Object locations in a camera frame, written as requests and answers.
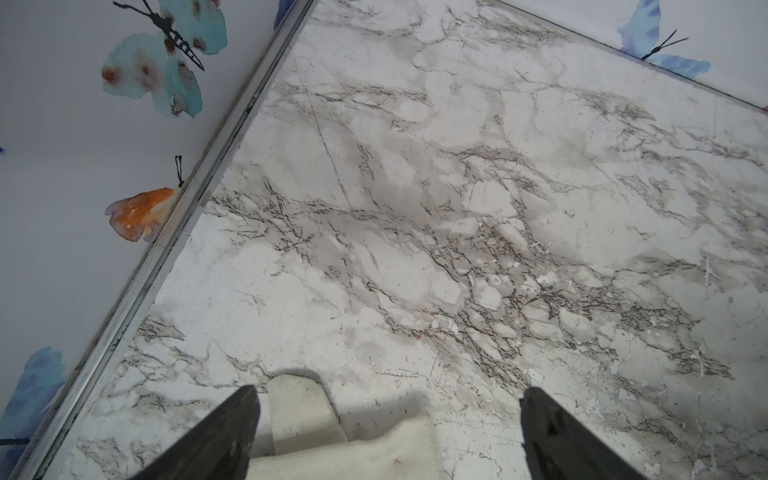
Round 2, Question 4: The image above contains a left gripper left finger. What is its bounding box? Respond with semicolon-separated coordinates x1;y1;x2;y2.
132;385;260;480

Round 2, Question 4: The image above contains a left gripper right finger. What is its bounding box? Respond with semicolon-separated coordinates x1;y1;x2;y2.
520;387;645;480

